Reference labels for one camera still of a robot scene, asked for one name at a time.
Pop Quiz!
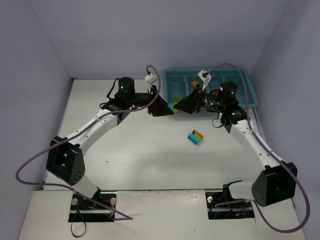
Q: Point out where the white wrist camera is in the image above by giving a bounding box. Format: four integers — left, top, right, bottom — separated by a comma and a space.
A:
197, 69, 212, 91
144, 73, 158, 93

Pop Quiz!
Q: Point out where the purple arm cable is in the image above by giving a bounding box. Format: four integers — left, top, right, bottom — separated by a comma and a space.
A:
15, 64, 161, 221
207, 62, 311, 234

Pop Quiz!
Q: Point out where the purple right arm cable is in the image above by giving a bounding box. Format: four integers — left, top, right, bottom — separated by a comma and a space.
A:
207, 62, 311, 234

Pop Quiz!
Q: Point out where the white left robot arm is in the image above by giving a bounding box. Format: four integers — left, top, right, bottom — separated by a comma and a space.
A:
46, 73, 174, 201

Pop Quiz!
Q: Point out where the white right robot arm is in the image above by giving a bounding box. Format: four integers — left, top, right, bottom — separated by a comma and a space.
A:
174, 81, 298, 207

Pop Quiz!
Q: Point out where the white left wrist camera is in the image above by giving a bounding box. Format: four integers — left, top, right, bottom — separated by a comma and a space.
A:
144, 73, 158, 93

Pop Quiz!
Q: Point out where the light blue small lego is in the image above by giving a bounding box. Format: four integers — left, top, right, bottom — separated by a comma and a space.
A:
167, 103, 174, 111

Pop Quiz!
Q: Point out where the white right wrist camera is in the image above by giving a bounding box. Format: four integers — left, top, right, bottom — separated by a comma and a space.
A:
197, 69, 212, 91

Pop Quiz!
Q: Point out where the lime green small lego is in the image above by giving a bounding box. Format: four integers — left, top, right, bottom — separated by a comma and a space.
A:
172, 102, 179, 113

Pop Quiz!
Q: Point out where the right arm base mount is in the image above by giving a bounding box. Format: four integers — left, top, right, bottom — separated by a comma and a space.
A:
205, 180, 255, 220

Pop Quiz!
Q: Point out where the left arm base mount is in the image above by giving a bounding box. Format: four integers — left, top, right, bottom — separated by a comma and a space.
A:
68, 192, 117, 223

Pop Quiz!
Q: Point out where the light blue long lego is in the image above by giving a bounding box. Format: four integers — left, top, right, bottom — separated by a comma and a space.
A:
187, 133, 201, 145

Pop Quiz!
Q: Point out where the teal divided plastic tray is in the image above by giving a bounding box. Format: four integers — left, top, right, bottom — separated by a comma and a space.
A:
162, 66, 259, 109

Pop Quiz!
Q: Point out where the black loose cable loop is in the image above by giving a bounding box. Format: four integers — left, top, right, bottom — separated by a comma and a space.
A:
69, 207, 87, 238

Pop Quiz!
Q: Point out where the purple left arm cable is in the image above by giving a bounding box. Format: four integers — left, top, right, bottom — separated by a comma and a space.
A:
15, 64, 161, 221

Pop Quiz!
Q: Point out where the lime green curved lego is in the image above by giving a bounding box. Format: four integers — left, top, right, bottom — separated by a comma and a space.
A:
193, 134, 203, 141

